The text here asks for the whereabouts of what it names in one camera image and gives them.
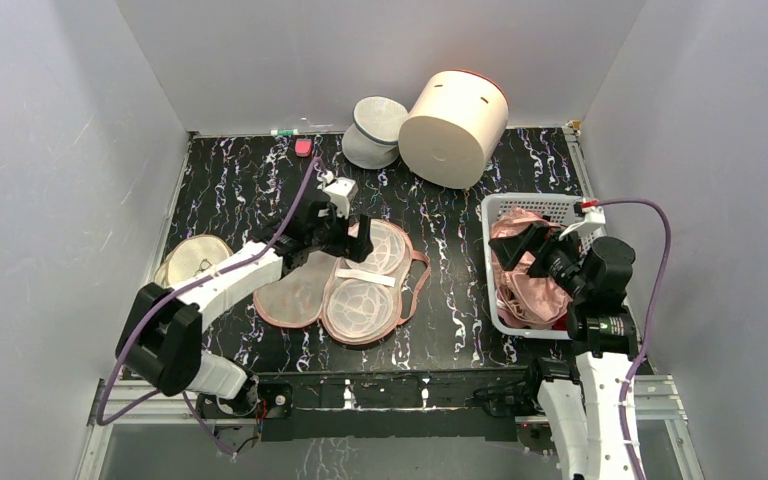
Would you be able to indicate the white plastic basket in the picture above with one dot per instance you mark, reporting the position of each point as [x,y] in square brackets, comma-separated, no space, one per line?
[507,214]

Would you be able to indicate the cream cylindrical hamper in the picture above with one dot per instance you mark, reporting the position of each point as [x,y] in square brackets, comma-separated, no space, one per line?
[453,128]

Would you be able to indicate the pink satin bra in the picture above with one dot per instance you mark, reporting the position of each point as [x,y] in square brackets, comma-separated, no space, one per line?
[524,302]

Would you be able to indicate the red garment in basket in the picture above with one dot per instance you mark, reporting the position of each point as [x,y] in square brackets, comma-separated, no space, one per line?
[560,324]

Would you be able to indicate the small pink object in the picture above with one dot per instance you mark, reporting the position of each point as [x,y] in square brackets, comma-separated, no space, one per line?
[303,147]

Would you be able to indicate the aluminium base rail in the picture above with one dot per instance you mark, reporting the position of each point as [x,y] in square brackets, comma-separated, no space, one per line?
[363,404]

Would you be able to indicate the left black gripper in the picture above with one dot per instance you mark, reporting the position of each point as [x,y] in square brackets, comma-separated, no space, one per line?
[355,248]

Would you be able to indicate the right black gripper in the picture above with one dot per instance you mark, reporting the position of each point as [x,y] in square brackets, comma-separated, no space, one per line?
[542,246]

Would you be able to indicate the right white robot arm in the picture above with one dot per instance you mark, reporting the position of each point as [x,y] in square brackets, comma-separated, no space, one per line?
[590,406]

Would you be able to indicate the small green white object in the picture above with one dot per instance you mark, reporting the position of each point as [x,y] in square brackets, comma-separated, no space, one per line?
[284,132]

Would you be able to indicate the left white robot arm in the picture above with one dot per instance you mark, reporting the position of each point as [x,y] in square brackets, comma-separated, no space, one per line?
[162,337]

